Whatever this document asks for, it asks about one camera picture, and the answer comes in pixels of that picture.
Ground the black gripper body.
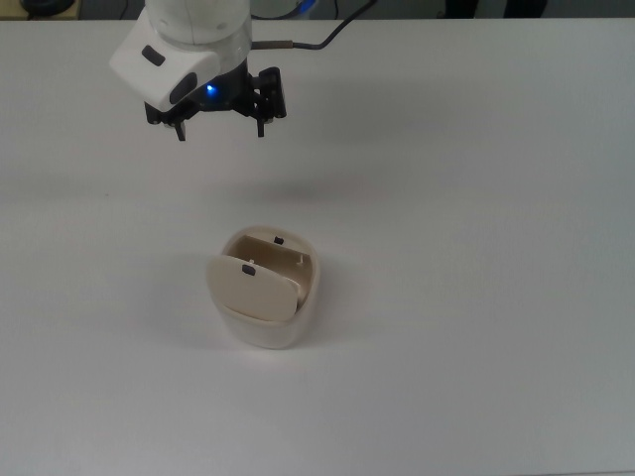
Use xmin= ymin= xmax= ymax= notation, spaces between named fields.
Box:
xmin=190 ymin=61 xmax=260 ymax=119

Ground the cream trash can lid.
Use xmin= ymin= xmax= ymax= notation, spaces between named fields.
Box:
xmin=204 ymin=253 xmax=300 ymax=324

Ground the small white trash can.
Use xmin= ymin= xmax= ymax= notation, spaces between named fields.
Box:
xmin=219 ymin=224 xmax=322 ymax=352

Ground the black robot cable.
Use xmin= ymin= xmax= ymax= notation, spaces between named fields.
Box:
xmin=252 ymin=0 xmax=376 ymax=52

